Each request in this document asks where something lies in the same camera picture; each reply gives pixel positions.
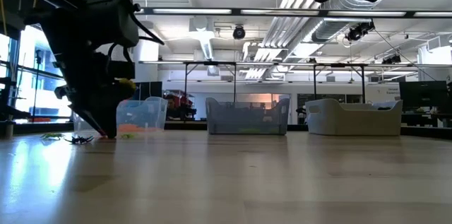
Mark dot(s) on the round silver air duct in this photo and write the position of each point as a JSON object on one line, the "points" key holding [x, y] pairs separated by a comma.
{"points": [[353, 15]]}

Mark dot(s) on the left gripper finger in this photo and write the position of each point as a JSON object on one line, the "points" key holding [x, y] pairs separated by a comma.
{"points": [[106, 114], [86, 119]]}

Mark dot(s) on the black cabinet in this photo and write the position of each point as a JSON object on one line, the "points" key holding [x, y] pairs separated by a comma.
{"points": [[150, 91]]}

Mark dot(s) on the grey cylinder post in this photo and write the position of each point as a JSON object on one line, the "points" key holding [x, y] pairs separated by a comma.
{"points": [[8, 130]]}

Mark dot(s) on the black computer monitor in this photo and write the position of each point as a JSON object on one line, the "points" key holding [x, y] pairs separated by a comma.
{"points": [[423, 93]]}

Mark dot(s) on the black light stand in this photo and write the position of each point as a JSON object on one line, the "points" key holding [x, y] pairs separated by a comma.
{"points": [[37, 75]]}

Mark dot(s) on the black plastic spider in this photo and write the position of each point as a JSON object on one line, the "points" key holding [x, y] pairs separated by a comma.
{"points": [[79, 140]]}

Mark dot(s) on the black window frame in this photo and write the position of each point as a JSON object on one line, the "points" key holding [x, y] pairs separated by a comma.
{"points": [[12, 75]]}

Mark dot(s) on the rig light bar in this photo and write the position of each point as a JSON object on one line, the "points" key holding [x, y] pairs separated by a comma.
{"points": [[190, 11]]}

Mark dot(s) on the clear plastic bin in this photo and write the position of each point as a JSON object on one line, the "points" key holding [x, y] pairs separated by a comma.
{"points": [[148, 114]]}

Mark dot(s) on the yellow tape tag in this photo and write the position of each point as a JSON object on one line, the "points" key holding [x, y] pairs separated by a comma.
{"points": [[128, 83]]}

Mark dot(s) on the black ceiling spotlight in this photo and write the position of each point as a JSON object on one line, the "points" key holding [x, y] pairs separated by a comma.
{"points": [[239, 32]]}

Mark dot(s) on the black stage light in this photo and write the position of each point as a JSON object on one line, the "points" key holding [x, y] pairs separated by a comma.
{"points": [[358, 31], [392, 59]]}

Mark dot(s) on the red object on sill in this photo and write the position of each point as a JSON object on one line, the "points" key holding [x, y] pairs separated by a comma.
{"points": [[39, 119]]}

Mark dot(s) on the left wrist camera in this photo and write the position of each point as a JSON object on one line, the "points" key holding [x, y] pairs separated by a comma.
{"points": [[113, 19]]}

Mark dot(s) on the white plastic bin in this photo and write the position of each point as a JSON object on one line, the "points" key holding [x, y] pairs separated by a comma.
{"points": [[353, 119]]}

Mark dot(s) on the black aluminium table frame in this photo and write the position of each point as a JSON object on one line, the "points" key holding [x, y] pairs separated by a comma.
{"points": [[187, 126]]}

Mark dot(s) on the grey translucent plastic bin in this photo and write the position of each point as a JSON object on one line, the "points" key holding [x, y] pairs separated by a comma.
{"points": [[247, 118]]}

